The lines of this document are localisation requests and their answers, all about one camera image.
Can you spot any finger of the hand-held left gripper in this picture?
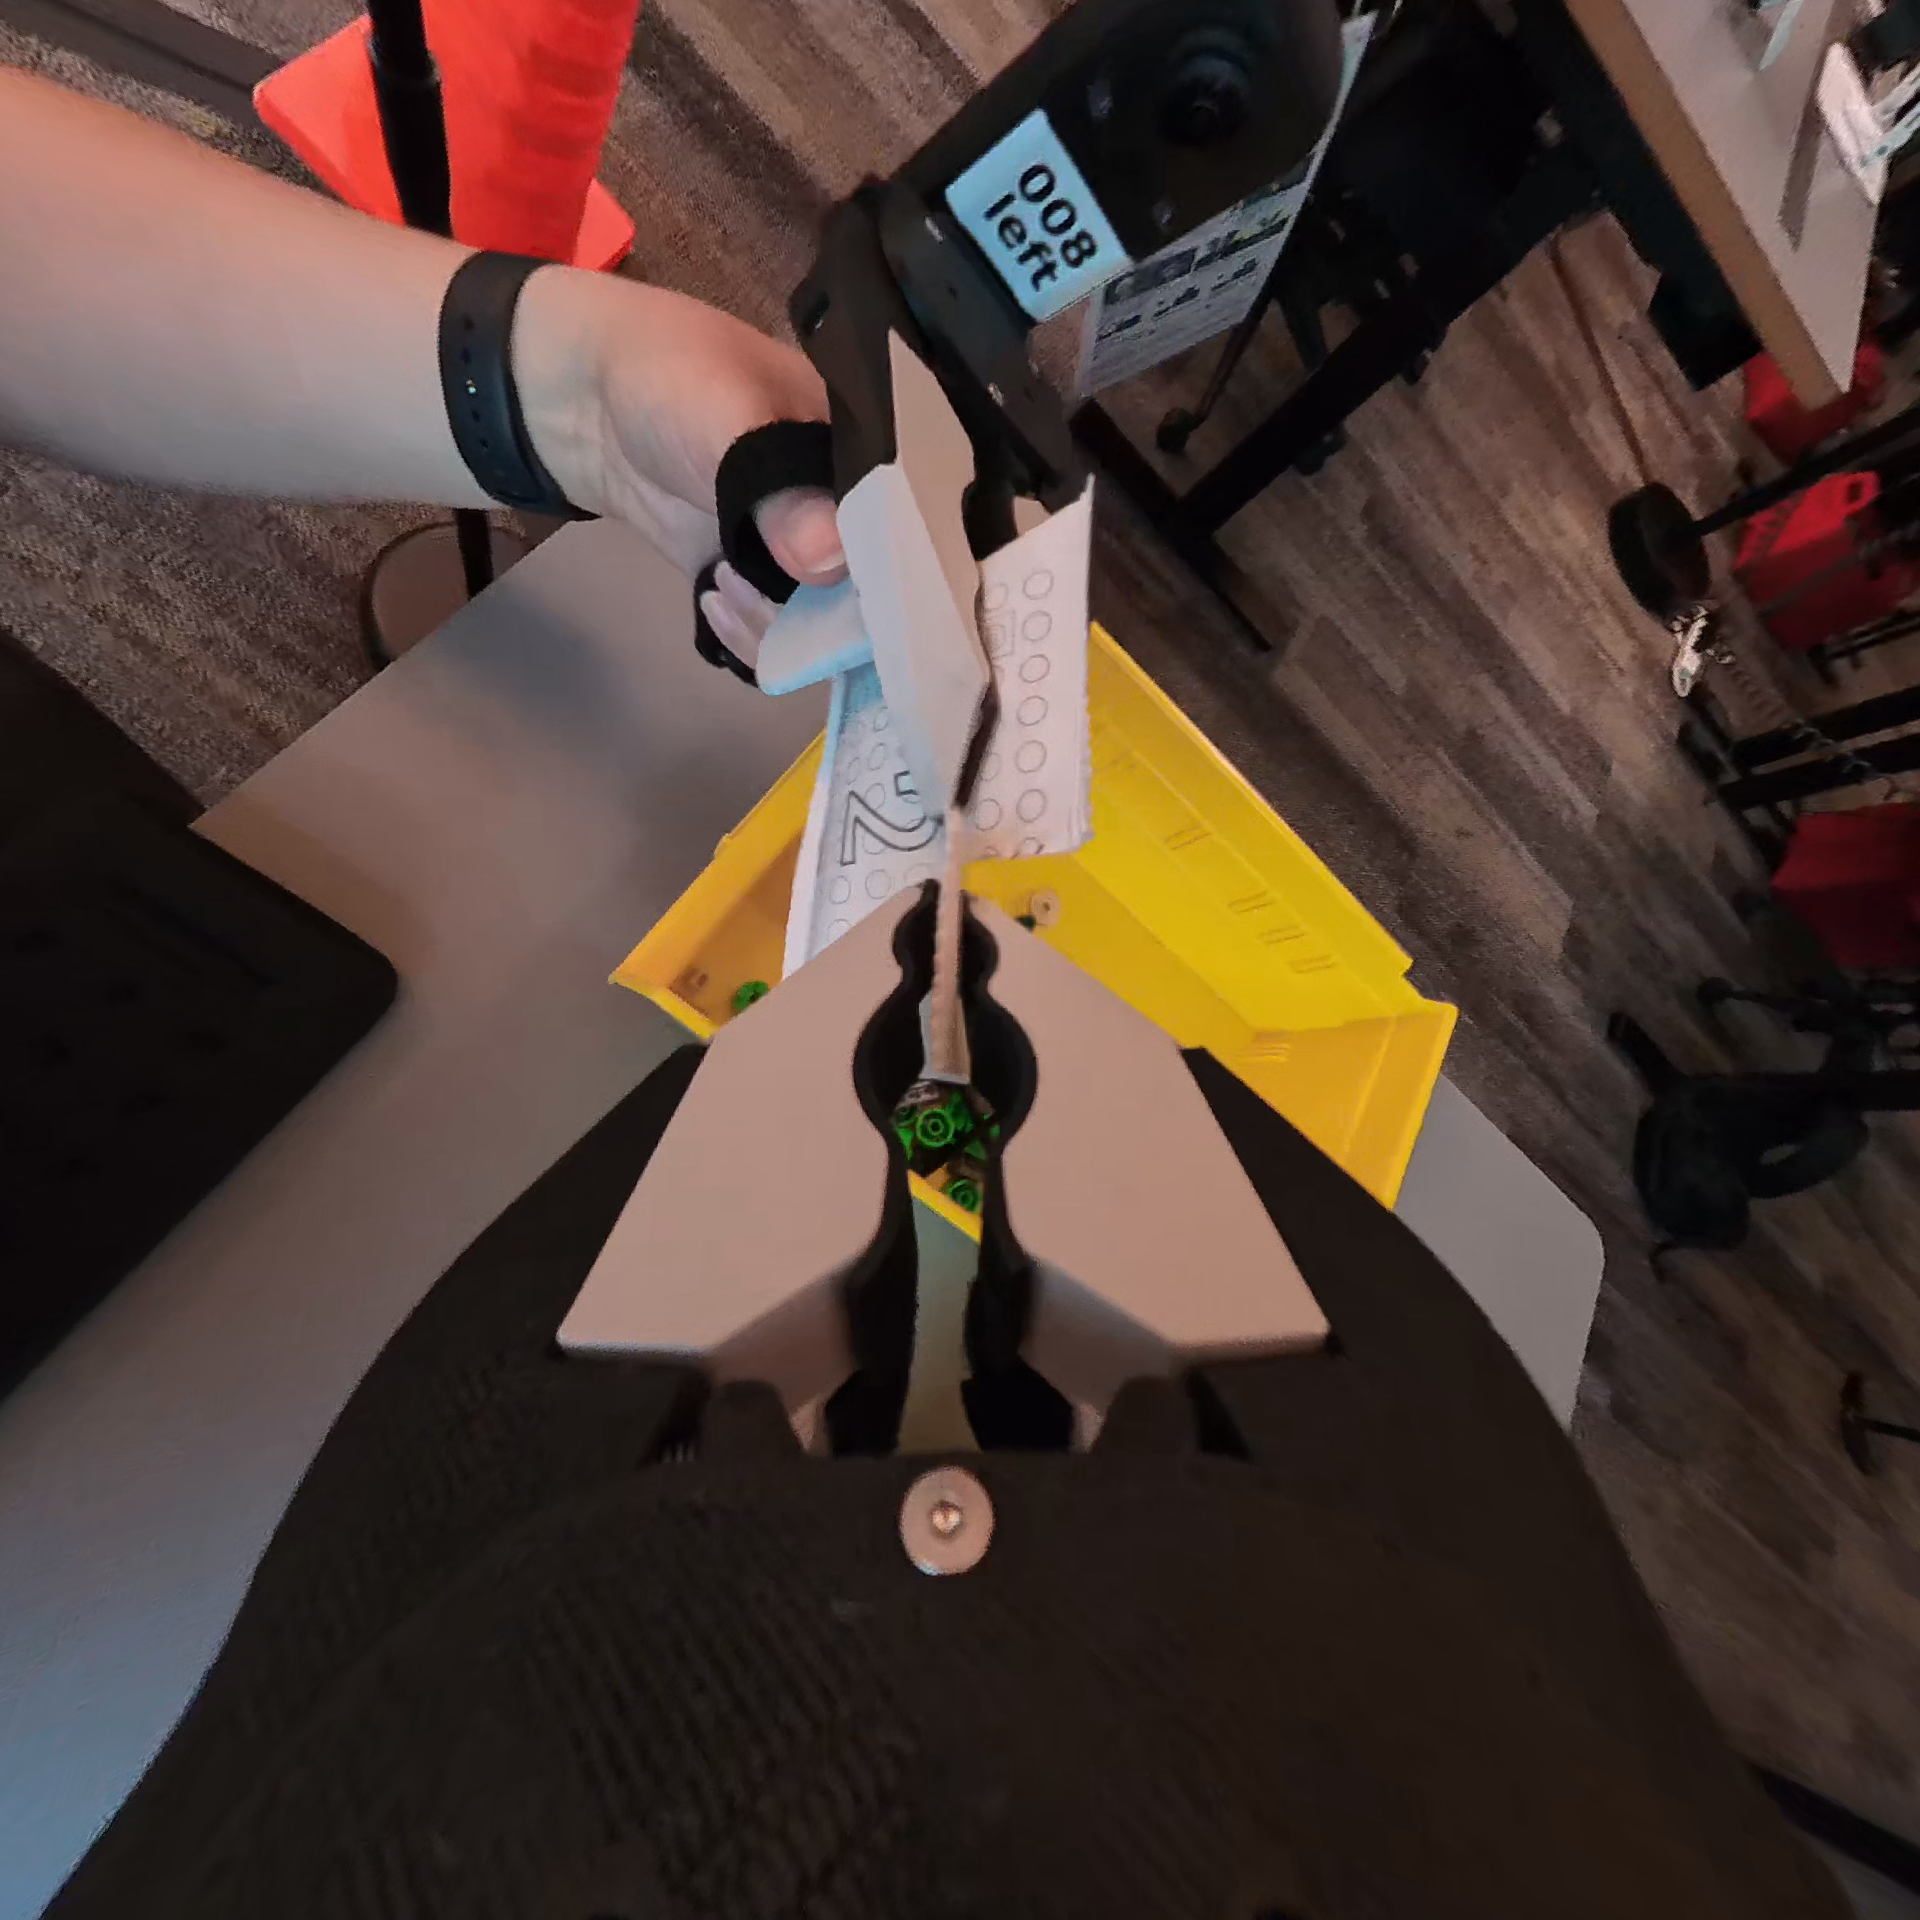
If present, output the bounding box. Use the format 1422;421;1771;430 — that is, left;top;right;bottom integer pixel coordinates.
835;326;1003;807

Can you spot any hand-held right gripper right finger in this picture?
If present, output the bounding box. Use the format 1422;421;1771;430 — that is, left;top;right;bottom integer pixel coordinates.
952;883;1336;1454

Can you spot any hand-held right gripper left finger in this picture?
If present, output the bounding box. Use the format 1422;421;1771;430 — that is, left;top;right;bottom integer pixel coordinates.
558;882;947;1454

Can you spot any white paper bag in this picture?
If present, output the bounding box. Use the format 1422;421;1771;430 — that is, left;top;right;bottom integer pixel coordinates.
779;479;1099;1086

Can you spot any yellow plastic bin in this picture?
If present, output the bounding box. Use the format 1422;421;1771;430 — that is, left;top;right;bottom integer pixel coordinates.
608;621;1461;1211

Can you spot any person's left forearm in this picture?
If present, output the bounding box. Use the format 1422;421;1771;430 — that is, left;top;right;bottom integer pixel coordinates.
0;65;485;513

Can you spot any grey desk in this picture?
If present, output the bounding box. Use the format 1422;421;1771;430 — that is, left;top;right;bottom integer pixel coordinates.
0;515;1608;1920

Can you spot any person's left hand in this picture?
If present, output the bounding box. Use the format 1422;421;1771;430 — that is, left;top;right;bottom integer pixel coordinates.
510;269;858;670

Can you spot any white picture instruction board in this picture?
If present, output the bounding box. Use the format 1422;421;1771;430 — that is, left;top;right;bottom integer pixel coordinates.
1078;29;1377;394

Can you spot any pile of green toy pieces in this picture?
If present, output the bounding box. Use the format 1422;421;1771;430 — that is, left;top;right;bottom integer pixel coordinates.
726;983;1003;1219

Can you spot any black wristband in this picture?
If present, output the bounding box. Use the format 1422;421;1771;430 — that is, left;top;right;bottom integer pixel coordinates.
438;250;597;523

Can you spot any orange traffic cone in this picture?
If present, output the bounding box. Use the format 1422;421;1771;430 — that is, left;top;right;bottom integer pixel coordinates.
252;0;640;271

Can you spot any black mesh chair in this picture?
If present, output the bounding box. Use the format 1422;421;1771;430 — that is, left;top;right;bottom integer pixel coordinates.
0;630;400;1400

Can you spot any black sign stand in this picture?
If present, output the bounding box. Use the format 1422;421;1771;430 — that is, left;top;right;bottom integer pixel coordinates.
358;0;530;673

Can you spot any black frame table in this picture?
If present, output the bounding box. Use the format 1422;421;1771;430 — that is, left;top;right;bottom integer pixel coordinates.
1072;0;1920;648

